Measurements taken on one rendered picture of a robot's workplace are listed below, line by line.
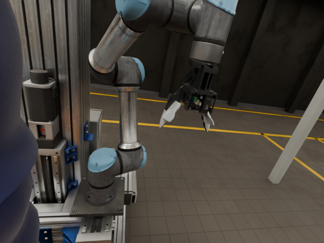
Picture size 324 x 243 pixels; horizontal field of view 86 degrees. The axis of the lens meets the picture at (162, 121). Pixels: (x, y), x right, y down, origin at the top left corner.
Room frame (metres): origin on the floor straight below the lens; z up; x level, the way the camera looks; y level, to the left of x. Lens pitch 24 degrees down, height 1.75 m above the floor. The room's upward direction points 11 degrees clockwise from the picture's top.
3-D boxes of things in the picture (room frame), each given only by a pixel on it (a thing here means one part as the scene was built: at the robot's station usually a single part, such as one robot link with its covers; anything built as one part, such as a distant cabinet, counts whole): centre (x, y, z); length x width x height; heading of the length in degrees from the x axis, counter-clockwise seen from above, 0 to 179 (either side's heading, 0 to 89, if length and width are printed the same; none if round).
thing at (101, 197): (0.60, 0.22, 1.09); 0.15 x 0.15 x 0.10
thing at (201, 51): (0.46, -0.08, 1.74); 0.08 x 0.08 x 0.05
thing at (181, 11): (0.52, 0.01, 1.82); 0.11 x 0.11 x 0.08; 40
